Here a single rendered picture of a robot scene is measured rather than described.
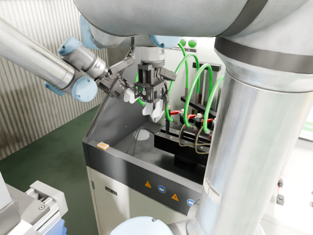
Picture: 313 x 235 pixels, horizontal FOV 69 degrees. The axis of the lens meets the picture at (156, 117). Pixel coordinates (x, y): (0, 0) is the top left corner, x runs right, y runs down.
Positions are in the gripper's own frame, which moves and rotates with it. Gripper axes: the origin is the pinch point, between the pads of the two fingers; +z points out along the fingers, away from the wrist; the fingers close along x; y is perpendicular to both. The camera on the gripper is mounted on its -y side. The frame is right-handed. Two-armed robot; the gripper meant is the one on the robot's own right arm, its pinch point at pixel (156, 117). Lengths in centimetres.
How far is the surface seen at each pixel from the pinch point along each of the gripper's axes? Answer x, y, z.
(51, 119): -222, -92, 107
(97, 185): -40, -3, 55
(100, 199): -39, -3, 65
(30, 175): -166, -23, 123
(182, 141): -1.2, -25.5, 25.0
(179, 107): -20, -57, 24
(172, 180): 5.5, -3.1, 28.2
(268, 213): 40.1, -3.7, 24.9
